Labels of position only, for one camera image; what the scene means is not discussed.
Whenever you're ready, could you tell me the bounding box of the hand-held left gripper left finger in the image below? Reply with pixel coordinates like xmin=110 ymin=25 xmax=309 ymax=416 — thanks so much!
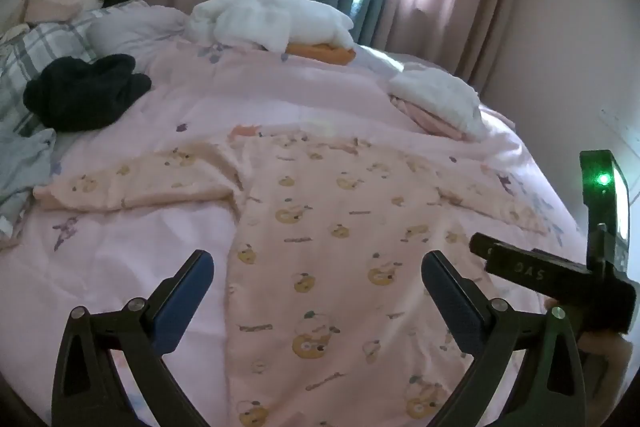
xmin=51 ymin=249 xmax=216 ymax=427

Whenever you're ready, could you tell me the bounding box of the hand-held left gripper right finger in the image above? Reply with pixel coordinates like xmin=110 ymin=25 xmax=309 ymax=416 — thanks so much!
xmin=421 ymin=251 xmax=587 ymax=427

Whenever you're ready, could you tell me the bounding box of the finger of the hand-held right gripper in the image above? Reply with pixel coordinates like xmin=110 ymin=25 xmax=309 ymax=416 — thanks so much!
xmin=469 ymin=232 xmax=595 ymax=297

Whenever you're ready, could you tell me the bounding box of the pink printed baby garment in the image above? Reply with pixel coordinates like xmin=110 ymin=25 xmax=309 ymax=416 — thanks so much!
xmin=32 ymin=127 xmax=551 ymax=427

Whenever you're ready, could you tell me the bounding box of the person's right hand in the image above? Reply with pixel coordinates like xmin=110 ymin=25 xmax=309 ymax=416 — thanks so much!
xmin=577 ymin=324 xmax=634 ymax=379

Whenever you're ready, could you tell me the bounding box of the pink folded cloth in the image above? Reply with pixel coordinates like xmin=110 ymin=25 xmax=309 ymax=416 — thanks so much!
xmin=390 ymin=95 xmax=470 ymax=140

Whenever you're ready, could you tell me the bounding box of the white folded cloth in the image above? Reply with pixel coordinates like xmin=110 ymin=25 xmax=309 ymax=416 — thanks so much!
xmin=389 ymin=68 xmax=484 ymax=140

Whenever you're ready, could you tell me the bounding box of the light blue cloth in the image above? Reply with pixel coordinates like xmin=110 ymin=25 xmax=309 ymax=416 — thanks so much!
xmin=0 ymin=127 xmax=57 ymax=239

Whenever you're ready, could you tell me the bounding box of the black fleece garment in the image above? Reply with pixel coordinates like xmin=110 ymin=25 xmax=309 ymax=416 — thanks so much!
xmin=23 ymin=54 xmax=152 ymax=132

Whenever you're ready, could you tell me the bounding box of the pink printed duvet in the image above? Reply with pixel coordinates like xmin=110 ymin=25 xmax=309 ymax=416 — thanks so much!
xmin=0 ymin=36 xmax=601 ymax=427

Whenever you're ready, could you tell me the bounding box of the lavender pillow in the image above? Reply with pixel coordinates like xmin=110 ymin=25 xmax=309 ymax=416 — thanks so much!
xmin=86 ymin=0 xmax=195 ymax=74

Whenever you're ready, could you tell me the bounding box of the orange cloth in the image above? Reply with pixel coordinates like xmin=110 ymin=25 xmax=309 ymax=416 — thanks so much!
xmin=284 ymin=40 xmax=357 ymax=67

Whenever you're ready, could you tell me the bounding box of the plaid pillow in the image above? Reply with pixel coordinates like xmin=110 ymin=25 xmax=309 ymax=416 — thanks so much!
xmin=0 ymin=18 xmax=103 ymax=138

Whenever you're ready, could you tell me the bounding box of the white fluffy cloth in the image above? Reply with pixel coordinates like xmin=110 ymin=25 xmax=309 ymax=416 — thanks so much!
xmin=187 ymin=0 xmax=355 ymax=54

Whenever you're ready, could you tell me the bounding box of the pink cushion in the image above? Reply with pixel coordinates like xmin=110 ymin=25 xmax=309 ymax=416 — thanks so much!
xmin=24 ymin=0 xmax=85 ymax=24

